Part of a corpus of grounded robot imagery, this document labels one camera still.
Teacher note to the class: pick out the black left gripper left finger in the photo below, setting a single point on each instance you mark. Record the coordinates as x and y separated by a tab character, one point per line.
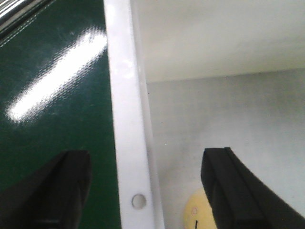
53	197

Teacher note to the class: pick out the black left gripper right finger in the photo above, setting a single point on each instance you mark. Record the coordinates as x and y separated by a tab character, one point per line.
239	199

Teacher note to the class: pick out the yellow plush toy green crest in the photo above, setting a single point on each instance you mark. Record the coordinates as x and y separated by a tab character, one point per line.
197	213

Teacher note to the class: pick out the white Totelife plastic crate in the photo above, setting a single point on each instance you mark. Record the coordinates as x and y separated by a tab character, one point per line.
187	75

